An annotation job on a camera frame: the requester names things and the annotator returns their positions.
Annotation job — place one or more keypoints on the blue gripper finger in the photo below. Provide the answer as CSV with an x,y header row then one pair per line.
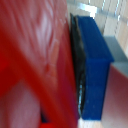
x,y
95,73

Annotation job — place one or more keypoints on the red plastic cup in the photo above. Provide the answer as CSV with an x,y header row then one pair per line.
x,y
36,63

